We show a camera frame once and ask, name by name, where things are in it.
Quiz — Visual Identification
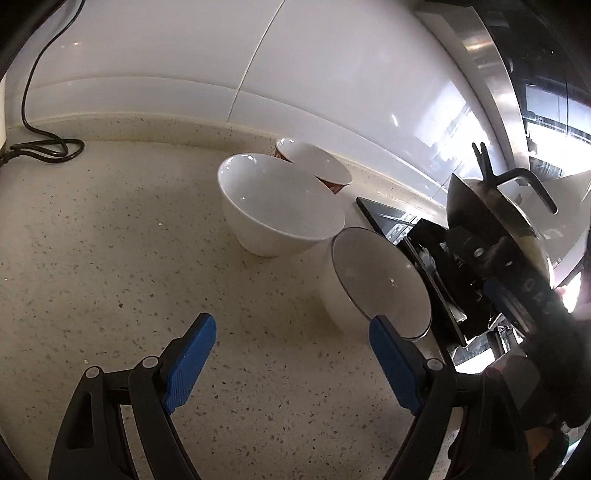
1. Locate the plain white bowl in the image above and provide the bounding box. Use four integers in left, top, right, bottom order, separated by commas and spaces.
217, 152, 347, 258

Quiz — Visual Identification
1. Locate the red patterned bowl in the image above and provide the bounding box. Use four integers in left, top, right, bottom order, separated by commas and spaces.
275, 137, 353, 195

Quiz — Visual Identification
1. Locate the grey-rimmed white bowl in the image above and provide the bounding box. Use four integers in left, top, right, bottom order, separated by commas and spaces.
318, 227, 433, 342

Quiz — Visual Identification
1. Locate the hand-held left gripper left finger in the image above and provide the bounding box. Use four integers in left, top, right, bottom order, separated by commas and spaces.
48, 313, 218, 480

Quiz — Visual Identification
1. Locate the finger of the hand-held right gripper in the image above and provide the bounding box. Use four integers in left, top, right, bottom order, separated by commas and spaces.
447, 226, 518, 278
482, 276, 525, 324

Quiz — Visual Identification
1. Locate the stainless range hood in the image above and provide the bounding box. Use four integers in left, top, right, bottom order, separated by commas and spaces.
413, 0, 591, 185

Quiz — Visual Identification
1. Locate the black power cable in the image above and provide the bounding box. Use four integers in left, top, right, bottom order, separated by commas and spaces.
0, 0, 86, 166

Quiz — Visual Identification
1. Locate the black wok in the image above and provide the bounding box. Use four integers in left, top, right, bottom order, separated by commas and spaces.
445, 141, 561, 278

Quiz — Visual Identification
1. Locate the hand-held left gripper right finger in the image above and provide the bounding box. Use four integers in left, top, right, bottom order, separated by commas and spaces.
368, 315, 532, 480

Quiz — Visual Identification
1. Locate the black gas stove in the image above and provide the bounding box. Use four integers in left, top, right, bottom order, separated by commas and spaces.
355, 196, 532, 370

